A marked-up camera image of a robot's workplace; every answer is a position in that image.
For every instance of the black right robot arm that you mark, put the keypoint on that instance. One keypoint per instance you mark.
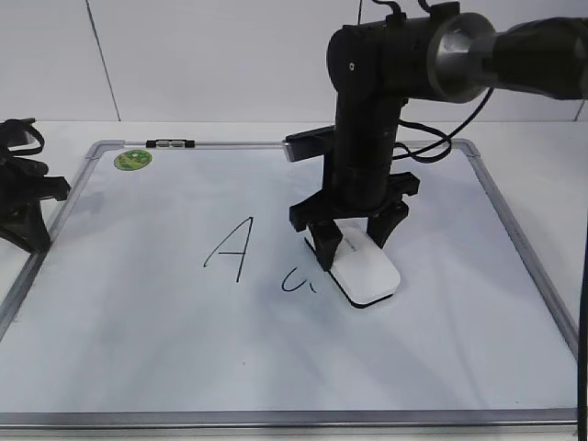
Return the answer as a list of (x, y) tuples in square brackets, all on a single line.
[(377, 68)]

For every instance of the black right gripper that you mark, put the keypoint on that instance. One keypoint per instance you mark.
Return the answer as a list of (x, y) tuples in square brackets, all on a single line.
[(355, 181)]

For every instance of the white board with grey frame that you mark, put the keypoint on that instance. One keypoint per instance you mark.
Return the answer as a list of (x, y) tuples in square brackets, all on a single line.
[(178, 296)]

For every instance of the white board eraser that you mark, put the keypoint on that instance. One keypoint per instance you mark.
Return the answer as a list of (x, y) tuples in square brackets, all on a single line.
[(361, 272)]

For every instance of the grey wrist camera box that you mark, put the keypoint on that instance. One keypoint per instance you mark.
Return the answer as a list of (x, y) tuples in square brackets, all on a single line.
[(308, 144)]

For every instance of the black hanging clip on frame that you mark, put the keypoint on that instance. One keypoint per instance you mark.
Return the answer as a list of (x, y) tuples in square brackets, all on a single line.
[(170, 144)]

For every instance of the round green magnet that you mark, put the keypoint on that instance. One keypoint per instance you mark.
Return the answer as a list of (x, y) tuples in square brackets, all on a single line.
[(133, 160)]

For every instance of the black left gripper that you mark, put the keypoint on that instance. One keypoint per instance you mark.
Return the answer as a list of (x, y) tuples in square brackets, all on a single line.
[(24, 181)]

